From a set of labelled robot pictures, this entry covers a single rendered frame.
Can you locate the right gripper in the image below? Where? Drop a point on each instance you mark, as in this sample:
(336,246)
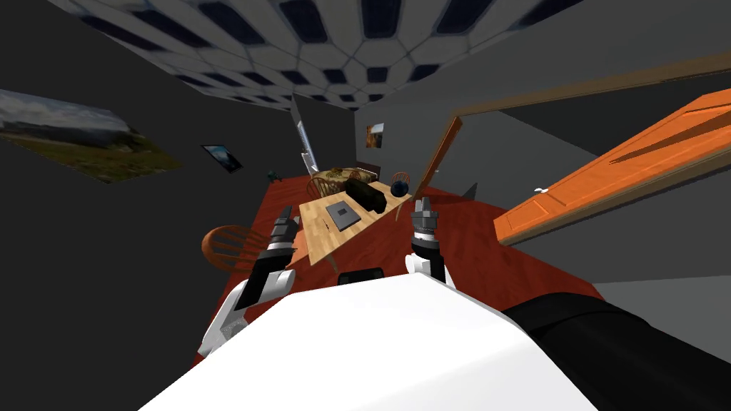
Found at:
(425,220)

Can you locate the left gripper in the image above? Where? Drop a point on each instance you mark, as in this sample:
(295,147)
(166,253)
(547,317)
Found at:
(283,231)

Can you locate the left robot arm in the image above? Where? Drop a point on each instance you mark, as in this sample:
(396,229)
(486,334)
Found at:
(260,279)

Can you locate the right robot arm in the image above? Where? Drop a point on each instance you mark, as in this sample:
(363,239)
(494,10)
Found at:
(617,354)

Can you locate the brown chair with blue ball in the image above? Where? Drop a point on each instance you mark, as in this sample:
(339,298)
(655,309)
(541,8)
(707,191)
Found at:
(400,184)

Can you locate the light wooden table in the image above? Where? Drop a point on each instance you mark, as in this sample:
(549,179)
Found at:
(320,234)

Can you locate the brown door leaf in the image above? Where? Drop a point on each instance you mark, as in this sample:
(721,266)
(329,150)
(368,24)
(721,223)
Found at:
(437,160)

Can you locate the brown wooden chair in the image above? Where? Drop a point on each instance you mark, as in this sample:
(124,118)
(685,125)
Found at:
(320,187)

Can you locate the orange wooden chair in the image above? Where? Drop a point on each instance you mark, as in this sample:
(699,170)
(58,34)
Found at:
(228,248)

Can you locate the black bag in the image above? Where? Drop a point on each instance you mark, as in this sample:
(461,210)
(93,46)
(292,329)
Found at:
(365,194)

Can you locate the grey laptop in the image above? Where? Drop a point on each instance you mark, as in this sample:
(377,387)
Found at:
(343,216)

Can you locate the round table with clutter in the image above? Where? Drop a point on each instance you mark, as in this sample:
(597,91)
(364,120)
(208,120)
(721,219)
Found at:
(342,173)

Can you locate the small orange picture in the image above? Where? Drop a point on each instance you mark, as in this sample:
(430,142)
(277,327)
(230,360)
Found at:
(374,136)

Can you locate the tall narrow window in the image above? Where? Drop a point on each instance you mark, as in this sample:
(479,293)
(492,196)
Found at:
(304,140)

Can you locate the small blue picture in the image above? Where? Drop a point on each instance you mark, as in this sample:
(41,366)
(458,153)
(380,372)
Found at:
(223,158)

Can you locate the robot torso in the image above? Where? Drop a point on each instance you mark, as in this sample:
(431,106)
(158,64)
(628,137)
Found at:
(365,348)

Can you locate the orange panelled door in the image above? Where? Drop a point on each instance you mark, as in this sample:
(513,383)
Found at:
(628,171)

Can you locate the large landscape picture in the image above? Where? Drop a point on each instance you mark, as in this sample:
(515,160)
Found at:
(74,137)

